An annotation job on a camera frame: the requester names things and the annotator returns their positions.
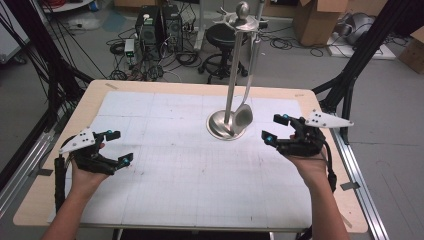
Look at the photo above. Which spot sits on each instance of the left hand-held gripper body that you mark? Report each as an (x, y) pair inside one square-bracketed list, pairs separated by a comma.
[(80, 140)]

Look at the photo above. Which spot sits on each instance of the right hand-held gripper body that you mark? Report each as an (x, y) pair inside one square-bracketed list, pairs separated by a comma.
[(310, 140)]

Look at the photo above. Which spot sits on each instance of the large metal spoon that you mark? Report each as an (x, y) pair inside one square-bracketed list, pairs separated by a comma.
[(243, 118)]

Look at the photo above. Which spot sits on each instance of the stainless steel utensil rack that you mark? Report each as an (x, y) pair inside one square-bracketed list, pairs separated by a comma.
[(231, 76)]

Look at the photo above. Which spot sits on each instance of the person's right hand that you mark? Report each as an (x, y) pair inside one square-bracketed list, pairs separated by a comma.
[(311, 170)]

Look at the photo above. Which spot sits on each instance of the person's left hand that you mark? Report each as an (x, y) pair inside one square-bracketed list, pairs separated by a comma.
[(86, 183)]

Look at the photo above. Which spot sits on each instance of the grey tape strip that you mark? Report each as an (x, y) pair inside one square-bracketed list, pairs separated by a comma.
[(350, 186), (45, 172)]

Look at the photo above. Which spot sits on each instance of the white grid mat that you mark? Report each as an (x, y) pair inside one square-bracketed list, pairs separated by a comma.
[(166, 190)]

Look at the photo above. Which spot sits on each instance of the small silver box green light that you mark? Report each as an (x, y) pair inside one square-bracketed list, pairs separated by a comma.
[(129, 46)]

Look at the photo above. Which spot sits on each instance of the thin wooden stick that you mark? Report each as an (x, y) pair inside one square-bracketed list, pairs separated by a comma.
[(347, 222)]

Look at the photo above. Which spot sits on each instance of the large open cardboard box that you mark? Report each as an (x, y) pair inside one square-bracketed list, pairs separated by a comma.
[(316, 23)]

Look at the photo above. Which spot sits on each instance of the black round stool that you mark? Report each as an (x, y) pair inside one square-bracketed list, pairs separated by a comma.
[(220, 36)]

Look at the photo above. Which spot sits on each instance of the black computer tower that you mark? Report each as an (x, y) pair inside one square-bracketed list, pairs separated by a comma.
[(147, 31), (172, 28)]

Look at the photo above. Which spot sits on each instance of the white metal stand leg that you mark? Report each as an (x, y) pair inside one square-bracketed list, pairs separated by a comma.
[(263, 10), (200, 30)]

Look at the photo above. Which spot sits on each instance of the white flat board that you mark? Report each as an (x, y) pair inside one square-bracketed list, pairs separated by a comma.
[(383, 51)]

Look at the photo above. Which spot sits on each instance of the grey rounded device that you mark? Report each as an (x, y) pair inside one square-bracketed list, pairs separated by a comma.
[(358, 26)]

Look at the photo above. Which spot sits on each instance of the white round table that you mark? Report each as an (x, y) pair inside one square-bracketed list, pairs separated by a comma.
[(66, 6)]

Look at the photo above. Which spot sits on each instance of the small cardboard box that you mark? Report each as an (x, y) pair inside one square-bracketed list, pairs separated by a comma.
[(413, 50)]

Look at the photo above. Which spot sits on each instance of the aluminium rail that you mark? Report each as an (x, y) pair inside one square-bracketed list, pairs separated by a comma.
[(361, 200), (23, 180)]

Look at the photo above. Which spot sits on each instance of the black metal frame stand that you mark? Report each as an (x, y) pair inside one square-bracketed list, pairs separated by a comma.
[(360, 56), (50, 66)]

